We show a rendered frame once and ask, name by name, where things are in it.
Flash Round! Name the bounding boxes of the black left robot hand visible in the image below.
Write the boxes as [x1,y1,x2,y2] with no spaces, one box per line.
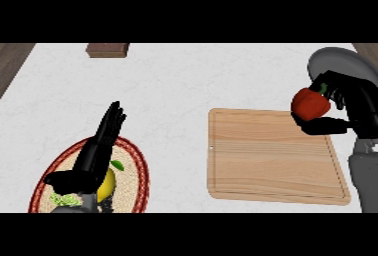
[43,100,128,196]

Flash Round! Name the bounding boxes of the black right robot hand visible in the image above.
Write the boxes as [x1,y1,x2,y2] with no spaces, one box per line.
[289,70,378,141]

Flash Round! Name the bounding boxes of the red bell pepper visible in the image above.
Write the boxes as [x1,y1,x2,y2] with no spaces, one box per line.
[289,82,332,122]

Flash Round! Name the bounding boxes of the grey pan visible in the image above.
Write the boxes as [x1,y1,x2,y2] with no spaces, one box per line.
[306,46,378,84]

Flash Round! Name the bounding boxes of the wooden cutting board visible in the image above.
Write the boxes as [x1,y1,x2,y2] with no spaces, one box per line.
[207,107,353,206]

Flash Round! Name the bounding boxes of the red-rimmed wicker basket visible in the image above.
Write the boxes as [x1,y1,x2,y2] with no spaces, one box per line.
[27,135,151,214]

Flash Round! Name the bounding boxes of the yellow lemon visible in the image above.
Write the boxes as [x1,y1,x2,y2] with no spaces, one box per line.
[96,159,126,204]

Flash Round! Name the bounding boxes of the green leafy vegetable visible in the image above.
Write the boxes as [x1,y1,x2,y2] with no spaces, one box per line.
[49,193,84,208]

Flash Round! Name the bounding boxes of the brown wooden block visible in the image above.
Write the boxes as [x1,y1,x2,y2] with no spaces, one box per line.
[84,43,131,59]

